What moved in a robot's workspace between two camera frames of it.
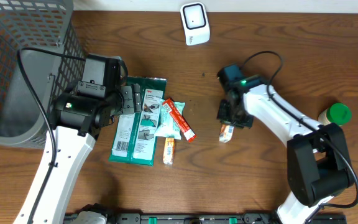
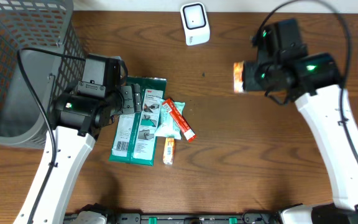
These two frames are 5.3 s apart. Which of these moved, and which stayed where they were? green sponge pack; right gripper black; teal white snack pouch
Moved: right gripper black
Stayed: teal white snack pouch; green sponge pack
